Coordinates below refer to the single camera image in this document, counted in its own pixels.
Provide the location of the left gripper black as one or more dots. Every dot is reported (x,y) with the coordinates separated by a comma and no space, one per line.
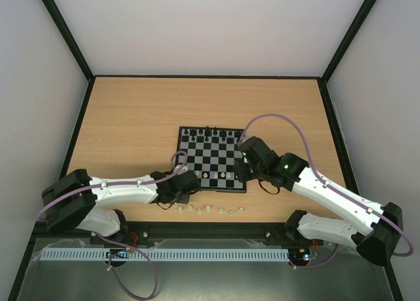
(184,199)

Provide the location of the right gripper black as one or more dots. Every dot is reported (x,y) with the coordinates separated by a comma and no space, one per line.
(243,171)

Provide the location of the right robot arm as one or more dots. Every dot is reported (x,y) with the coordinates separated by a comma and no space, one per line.
(368,227)

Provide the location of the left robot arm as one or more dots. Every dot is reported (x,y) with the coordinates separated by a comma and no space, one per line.
(80,201)

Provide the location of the black and white chessboard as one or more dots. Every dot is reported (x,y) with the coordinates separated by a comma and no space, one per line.
(210,150)

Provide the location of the black aluminium frame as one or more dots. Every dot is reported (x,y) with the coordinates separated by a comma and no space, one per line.
(204,230)

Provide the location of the light blue cable duct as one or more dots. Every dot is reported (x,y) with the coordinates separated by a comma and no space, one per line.
(166,255)

